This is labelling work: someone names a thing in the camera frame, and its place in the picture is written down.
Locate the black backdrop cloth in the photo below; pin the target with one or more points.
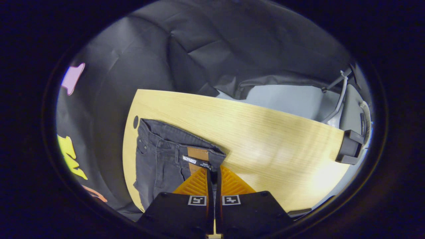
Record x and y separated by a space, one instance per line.
149 49

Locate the black jeans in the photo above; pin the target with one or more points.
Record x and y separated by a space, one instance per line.
159 159

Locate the grey office chair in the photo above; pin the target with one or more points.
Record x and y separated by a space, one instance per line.
352 106

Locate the black table clamp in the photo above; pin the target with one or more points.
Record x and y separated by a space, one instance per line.
348 146

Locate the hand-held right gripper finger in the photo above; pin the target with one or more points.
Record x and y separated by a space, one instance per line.
210 215
218 215

